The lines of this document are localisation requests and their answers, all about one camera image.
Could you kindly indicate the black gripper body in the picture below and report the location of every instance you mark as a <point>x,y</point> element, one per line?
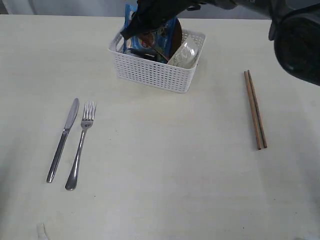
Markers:
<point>152,14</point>

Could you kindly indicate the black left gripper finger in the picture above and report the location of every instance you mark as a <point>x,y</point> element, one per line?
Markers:
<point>133,29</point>

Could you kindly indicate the silver metal fork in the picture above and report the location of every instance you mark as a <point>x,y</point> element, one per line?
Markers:
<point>87,122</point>

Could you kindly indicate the silver metal table knife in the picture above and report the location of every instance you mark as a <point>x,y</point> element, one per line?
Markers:
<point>67,127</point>

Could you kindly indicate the brown wooden chopstick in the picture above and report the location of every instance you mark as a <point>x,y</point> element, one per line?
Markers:
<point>253,110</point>
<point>263,136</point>

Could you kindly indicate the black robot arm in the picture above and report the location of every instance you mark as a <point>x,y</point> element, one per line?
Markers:
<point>294,29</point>

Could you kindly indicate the brown wooden spoon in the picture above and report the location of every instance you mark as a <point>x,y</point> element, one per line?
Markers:
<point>149,39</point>

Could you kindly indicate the blue chips snack bag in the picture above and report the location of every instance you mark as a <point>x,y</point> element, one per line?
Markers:
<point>162,36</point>

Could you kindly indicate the silver foil packet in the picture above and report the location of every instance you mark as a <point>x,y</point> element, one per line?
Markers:
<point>144,55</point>

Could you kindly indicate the brown round plate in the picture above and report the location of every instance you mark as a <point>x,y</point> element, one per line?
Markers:
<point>176,39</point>

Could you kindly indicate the grey backdrop curtain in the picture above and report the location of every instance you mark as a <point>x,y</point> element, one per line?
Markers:
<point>92,8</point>

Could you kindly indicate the white perforated plastic basket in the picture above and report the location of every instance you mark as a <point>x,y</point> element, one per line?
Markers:
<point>156,74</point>

